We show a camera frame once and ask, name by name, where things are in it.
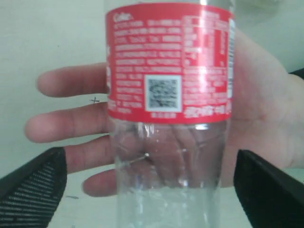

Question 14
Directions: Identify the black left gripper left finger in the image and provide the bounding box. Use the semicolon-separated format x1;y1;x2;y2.
0;147;67;228

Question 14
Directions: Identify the clear bottle red label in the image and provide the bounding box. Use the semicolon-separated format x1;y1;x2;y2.
105;0;235;228

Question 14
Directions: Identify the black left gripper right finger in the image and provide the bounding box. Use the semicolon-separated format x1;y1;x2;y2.
233;150;304;228

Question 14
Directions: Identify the black sleeved forearm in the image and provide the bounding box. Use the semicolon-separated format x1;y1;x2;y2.
289;68;304;79

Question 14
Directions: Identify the open human hand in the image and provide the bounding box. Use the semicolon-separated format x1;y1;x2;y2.
25;31;304;188

